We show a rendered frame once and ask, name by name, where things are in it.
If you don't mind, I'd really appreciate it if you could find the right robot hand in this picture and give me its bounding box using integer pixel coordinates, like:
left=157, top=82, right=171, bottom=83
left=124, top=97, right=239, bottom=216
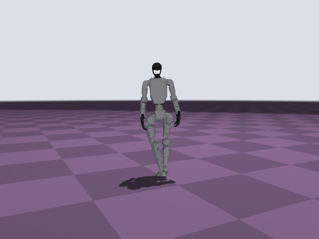
left=174, top=111, right=181, bottom=127

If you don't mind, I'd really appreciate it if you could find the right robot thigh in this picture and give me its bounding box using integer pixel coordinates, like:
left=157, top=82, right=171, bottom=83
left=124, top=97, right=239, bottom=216
left=162, top=113, right=173, bottom=146

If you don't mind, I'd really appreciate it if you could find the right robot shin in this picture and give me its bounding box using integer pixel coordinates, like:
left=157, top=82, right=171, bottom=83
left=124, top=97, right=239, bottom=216
left=162, top=139, right=170, bottom=167

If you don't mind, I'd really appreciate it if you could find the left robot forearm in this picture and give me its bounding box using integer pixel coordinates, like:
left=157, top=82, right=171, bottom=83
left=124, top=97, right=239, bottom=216
left=140, top=97, right=146, bottom=117

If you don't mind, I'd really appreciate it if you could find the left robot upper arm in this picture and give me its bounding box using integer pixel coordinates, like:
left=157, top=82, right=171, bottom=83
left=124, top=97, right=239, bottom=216
left=142, top=80, right=150, bottom=103

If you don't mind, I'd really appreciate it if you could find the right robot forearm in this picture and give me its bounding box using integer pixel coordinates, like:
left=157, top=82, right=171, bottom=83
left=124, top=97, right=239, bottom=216
left=172, top=98, right=181, bottom=114

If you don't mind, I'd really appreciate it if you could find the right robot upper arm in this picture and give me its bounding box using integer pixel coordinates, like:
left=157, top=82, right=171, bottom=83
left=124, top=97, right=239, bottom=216
left=167, top=79, right=176, bottom=101

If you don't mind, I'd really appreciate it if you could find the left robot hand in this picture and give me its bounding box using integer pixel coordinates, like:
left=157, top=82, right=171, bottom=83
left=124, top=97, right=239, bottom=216
left=140, top=114, right=147, bottom=130

